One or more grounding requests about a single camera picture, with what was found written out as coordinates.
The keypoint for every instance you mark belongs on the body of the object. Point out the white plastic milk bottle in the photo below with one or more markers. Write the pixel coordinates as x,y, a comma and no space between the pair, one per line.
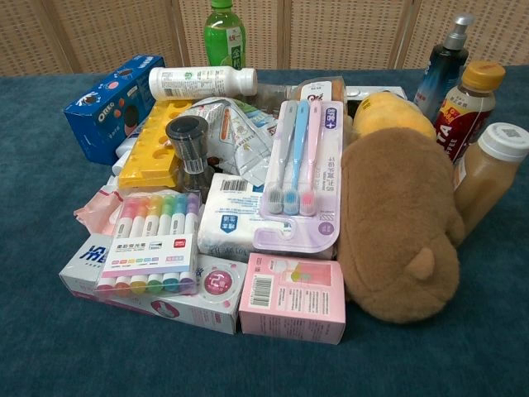
198,81

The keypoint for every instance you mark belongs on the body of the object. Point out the green tea bottle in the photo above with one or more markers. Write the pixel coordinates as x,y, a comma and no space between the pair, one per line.
225,35

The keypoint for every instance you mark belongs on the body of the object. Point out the blue pump spray bottle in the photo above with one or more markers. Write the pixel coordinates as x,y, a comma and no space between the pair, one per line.
442,70

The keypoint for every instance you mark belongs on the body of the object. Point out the red label coffee bottle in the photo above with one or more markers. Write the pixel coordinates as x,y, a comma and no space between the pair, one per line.
469,111

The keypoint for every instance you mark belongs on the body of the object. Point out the yellow juice bottle white cap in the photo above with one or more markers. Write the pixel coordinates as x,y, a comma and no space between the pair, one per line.
485,173

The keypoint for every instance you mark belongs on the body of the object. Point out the white tissue pack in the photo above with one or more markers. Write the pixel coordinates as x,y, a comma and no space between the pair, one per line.
229,217

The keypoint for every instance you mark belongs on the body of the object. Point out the three toothbrush blister pack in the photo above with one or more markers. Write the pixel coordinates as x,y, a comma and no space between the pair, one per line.
303,173

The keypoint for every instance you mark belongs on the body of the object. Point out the crumpled silver snack bag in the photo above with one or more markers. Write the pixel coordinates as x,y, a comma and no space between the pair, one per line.
244,132

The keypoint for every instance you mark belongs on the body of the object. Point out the black lid glass grinder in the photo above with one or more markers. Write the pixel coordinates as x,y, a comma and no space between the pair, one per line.
189,142

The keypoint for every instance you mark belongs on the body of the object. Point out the pink cardboard box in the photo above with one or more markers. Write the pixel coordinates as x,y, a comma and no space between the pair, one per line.
293,299

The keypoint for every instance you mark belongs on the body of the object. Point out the yellow plastic holed tray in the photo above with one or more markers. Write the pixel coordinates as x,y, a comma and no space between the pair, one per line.
155,144

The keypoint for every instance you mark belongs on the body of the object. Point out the highlighter marker set case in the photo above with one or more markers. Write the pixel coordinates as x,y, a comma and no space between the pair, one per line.
151,244

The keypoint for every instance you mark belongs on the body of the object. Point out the clear packaged bread snack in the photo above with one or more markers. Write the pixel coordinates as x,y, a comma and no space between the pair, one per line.
322,87

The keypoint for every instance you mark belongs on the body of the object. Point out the brown plush toy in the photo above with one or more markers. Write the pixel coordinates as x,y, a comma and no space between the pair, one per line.
396,223

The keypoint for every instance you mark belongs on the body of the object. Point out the white toothpaste box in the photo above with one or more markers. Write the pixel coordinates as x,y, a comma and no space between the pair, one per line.
182,308

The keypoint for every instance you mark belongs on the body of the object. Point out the white tube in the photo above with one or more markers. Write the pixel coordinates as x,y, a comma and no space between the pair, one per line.
120,155

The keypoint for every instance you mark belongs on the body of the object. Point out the white flat box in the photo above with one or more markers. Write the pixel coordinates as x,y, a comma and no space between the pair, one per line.
372,93

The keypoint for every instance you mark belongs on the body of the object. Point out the yellow plush toy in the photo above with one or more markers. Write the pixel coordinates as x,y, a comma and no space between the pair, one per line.
390,116

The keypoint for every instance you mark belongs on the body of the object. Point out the pink plastic wrapper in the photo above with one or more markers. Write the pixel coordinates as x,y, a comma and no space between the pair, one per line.
97,211

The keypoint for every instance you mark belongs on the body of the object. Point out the wooden folding screen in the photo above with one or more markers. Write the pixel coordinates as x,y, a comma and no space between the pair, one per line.
330,33

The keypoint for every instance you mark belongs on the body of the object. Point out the blue Oreo cookie box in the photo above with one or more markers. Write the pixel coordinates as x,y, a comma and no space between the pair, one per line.
103,108

